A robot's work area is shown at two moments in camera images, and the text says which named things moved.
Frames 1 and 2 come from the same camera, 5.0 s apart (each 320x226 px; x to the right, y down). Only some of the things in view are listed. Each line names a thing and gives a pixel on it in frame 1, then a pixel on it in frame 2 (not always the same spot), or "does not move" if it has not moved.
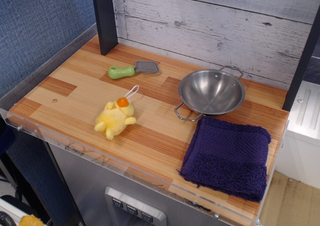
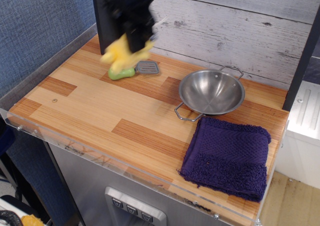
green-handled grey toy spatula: [115, 72] does not move
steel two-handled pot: [211, 91] does not move
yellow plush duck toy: [116, 115] -> [119, 56]
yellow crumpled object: [30, 220] does not move
